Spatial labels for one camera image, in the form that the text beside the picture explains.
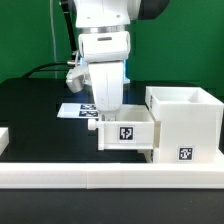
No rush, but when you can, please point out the white L-shaped border wall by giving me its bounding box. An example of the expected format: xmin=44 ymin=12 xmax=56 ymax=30
xmin=0 ymin=163 xmax=224 ymax=189

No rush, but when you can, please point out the white drawer front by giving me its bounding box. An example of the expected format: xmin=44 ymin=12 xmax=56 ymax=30
xmin=139 ymin=149 xmax=153 ymax=163

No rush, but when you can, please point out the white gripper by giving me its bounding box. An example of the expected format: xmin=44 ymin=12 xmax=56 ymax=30
xmin=78 ymin=31 xmax=130 ymax=112

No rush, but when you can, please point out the white block at left edge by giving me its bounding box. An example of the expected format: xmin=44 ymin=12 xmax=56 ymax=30
xmin=0 ymin=127 xmax=9 ymax=155

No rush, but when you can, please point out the white drawer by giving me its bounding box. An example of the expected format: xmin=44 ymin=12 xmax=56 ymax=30
xmin=139 ymin=149 xmax=153 ymax=163
xmin=88 ymin=104 xmax=154 ymax=150

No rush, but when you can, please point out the white sheet with markers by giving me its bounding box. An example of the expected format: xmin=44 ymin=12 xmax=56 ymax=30
xmin=57 ymin=103 xmax=98 ymax=119

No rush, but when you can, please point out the white thin cable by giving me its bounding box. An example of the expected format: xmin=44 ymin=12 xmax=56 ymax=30
xmin=49 ymin=0 xmax=58 ymax=80

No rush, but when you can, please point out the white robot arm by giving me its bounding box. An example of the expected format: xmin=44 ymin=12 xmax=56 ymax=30
xmin=73 ymin=0 xmax=170 ymax=114

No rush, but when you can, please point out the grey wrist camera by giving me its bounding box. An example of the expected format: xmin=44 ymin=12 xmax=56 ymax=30
xmin=66 ymin=66 xmax=91 ymax=93

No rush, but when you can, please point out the black cable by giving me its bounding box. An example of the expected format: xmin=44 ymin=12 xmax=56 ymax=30
xmin=21 ymin=61 xmax=81 ymax=80

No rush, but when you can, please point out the white drawer cabinet box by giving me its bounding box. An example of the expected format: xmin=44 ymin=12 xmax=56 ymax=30
xmin=145 ymin=86 xmax=224 ymax=164

